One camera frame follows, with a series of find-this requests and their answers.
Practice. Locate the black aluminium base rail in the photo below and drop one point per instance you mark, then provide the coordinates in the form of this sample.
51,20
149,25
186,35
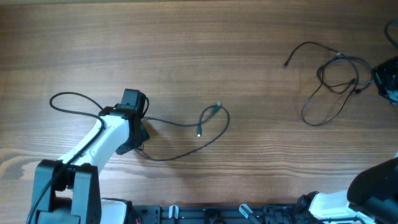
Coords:
268,214

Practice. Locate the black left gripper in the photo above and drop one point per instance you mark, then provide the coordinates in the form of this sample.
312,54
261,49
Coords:
143,135

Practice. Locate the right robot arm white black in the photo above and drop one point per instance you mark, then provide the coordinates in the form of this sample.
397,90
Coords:
371,198

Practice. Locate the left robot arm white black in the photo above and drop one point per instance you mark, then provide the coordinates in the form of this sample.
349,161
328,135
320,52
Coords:
67,190

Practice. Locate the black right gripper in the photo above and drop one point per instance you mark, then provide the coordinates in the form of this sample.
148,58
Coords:
379,73

